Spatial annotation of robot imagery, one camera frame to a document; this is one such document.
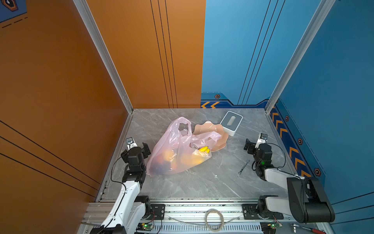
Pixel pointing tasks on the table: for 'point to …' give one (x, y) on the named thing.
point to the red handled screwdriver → (312, 229)
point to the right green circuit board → (270, 227)
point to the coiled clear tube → (205, 223)
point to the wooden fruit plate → (208, 126)
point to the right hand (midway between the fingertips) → (255, 140)
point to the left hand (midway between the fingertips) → (136, 144)
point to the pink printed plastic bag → (176, 148)
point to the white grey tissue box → (231, 122)
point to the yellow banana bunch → (205, 149)
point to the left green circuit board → (144, 226)
